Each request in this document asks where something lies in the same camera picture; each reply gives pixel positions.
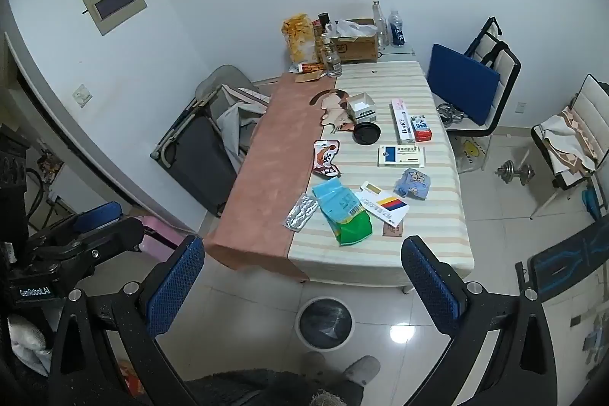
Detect beige wall panel box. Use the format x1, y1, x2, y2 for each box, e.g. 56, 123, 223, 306
80, 0, 148, 37

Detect clear bag with yellow smiley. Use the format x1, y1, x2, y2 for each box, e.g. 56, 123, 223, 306
450, 135, 486, 174

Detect brown dog-shaped figure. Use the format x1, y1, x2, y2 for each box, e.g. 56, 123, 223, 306
309, 88, 357, 133

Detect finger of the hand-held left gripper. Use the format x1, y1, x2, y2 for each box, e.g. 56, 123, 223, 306
57, 217, 144, 266
29, 201, 123, 247

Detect white and blue medicine box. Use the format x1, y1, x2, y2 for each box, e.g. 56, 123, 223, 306
378, 145, 425, 169

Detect grey fuzzy cloth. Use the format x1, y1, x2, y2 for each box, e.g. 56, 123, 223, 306
8, 315, 53, 376

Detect black round dish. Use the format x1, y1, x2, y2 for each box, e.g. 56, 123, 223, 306
353, 123, 380, 145

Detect blue plastic object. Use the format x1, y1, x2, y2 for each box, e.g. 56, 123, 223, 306
581, 187, 603, 221

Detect metal weight plates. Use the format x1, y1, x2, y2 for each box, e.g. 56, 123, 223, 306
435, 102, 467, 126

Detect tall clear glass bottle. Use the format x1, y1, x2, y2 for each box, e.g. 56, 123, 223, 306
372, 0, 387, 50

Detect metal dumbbell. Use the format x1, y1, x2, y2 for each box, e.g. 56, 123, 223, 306
496, 161, 536, 187

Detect blue label water bottle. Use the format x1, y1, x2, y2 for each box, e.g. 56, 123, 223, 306
389, 10, 406, 48

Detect pink-brown table runner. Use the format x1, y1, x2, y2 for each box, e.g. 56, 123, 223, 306
204, 70, 341, 283

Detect small white carton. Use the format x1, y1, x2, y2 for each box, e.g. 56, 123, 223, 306
346, 93, 376, 124

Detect small blue and red box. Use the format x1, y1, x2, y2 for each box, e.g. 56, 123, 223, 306
410, 115, 433, 142

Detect silver pill blister pack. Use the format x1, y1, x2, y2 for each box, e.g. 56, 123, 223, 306
284, 193, 319, 232

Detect grey folding chair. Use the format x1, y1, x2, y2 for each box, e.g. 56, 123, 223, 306
151, 64, 272, 217

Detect pink suitcase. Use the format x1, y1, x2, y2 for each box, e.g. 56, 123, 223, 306
136, 216, 186, 264

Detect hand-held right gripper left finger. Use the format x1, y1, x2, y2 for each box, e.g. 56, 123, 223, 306
48, 235, 205, 406

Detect clear pump bottle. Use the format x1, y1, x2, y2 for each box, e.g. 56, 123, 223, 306
324, 23, 343, 78

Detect grey slipper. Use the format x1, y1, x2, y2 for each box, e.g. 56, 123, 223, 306
302, 351, 327, 381
343, 356, 381, 388

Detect cardboard box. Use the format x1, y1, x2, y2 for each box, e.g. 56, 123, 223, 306
328, 18, 381, 64

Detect white box with colour stripes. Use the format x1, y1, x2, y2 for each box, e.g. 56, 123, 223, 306
356, 181, 410, 226

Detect long white and pink box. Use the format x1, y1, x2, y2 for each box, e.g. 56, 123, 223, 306
391, 98, 415, 145

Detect blue cartoon print packet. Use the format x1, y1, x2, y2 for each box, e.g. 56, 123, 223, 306
394, 168, 431, 201

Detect black and blue workout bench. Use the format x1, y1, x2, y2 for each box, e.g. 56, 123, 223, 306
516, 220, 609, 302

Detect red and white snack packet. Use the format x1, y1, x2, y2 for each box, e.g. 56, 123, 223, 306
311, 140, 342, 177

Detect beige patterned cloth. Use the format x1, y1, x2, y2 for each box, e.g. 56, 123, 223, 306
537, 106, 598, 174

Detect white bin with black bag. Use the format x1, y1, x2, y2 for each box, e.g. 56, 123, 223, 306
296, 298, 355, 352

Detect white plastic bag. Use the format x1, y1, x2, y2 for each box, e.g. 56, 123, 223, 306
335, 19, 374, 38

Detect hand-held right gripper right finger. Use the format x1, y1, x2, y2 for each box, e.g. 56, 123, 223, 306
401, 236, 557, 406

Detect person's dark fleece pants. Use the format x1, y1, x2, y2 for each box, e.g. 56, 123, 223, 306
185, 370, 365, 406

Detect teal plastic packet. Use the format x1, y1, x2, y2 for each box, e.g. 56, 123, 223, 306
311, 180, 365, 221

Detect orange snack bag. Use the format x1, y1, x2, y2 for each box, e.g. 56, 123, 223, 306
282, 13, 319, 64

